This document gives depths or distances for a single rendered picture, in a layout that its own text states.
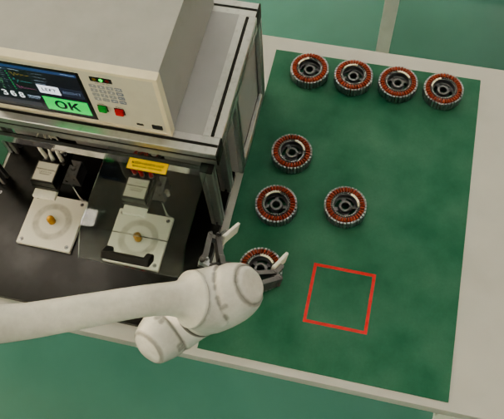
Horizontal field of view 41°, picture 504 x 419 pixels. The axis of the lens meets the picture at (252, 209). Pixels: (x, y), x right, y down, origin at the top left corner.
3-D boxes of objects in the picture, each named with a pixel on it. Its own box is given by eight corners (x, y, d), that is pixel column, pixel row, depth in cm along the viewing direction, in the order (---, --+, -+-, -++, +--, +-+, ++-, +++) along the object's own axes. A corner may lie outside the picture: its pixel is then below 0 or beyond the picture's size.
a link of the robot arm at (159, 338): (195, 332, 140) (233, 315, 131) (148, 379, 129) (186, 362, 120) (164, 292, 139) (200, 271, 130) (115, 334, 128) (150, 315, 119)
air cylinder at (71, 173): (81, 187, 184) (75, 177, 179) (56, 182, 185) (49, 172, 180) (87, 171, 186) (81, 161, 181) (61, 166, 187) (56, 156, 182)
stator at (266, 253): (266, 301, 169) (265, 296, 166) (230, 277, 172) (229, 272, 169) (290, 266, 173) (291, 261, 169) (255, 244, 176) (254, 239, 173)
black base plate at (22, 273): (191, 338, 166) (190, 336, 164) (-44, 288, 175) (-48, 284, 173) (235, 175, 185) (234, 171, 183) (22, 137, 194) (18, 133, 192)
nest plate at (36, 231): (70, 253, 175) (69, 252, 174) (17, 243, 177) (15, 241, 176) (89, 204, 181) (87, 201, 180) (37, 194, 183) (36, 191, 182)
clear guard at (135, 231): (181, 278, 145) (177, 268, 140) (78, 258, 149) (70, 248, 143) (218, 152, 159) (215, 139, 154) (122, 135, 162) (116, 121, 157)
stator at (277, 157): (288, 181, 183) (288, 174, 180) (264, 154, 188) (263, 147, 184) (319, 160, 186) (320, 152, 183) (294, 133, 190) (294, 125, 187)
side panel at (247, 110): (243, 173, 186) (235, 106, 157) (233, 171, 186) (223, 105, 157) (264, 91, 197) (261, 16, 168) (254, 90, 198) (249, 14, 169)
